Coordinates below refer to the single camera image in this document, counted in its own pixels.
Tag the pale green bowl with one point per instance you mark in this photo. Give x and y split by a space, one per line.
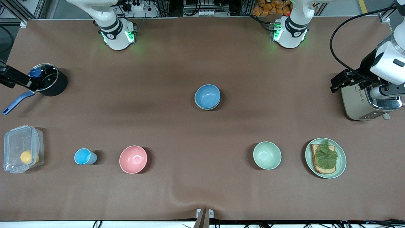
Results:
267 155
213 108

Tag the glass lid with blue knob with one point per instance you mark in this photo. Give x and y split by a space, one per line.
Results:
49 76

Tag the yellow lemon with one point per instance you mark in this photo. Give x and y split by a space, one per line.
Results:
27 157

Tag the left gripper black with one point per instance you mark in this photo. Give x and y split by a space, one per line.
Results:
367 67

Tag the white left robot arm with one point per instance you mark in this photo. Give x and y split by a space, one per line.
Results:
292 31

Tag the green lettuce leaf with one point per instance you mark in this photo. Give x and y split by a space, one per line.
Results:
326 156

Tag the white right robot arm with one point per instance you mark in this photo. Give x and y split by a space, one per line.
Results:
114 28

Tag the toast bread slice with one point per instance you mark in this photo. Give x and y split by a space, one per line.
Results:
322 171

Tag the blue bowl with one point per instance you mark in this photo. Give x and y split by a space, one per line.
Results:
207 95

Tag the aluminium frame profile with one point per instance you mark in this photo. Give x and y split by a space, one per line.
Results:
19 12

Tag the light blue cup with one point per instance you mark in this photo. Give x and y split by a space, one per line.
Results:
83 156

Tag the white power strip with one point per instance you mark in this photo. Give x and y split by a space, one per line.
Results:
136 6

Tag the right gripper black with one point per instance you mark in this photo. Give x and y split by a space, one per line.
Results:
12 77

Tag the brown table cloth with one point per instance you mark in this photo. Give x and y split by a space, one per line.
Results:
190 158

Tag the bag of orange snacks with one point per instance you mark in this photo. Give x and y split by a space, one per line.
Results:
269 7

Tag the metal clamp bracket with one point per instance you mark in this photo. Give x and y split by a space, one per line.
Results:
198 213

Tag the clear lidded plastic container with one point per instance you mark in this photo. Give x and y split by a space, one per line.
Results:
15 139

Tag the camera stand pole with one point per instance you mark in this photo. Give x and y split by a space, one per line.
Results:
201 221

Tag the beige toaster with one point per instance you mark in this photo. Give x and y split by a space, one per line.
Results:
354 104

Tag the pink bowl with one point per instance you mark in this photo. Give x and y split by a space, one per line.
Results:
133 160

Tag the pale green plate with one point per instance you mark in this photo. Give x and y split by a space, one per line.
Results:
341 164

